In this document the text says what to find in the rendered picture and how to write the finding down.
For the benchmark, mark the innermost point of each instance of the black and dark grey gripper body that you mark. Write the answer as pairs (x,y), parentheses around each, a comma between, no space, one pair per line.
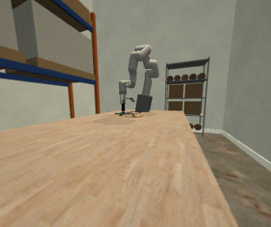
(122,97)

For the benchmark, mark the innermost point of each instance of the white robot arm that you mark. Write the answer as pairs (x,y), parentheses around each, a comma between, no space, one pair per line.
(141,54)

